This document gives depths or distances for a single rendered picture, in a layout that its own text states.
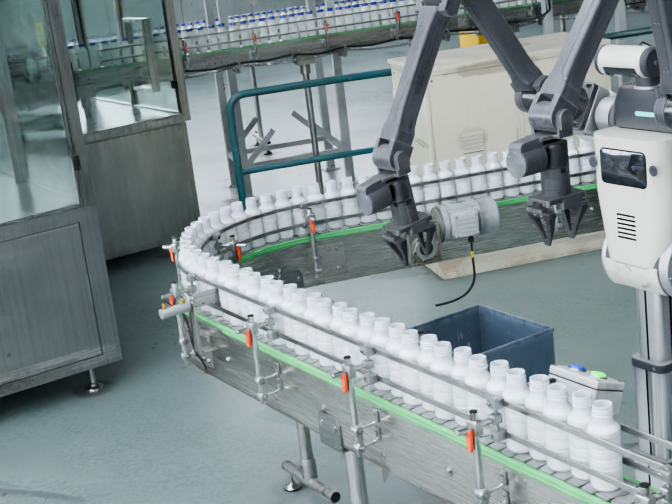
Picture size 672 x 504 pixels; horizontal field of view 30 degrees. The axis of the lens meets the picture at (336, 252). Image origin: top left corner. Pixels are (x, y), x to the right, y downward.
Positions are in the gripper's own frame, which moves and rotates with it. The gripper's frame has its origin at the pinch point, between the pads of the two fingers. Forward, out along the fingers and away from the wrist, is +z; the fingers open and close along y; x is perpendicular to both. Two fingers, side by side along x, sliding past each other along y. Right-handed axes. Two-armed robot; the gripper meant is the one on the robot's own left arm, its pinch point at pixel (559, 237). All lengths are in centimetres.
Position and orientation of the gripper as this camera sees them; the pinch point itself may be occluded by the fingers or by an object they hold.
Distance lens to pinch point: 254.0
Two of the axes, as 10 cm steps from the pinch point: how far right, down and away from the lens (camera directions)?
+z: 1.2, 9.5, 2.7
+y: 8.4, -2.5, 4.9
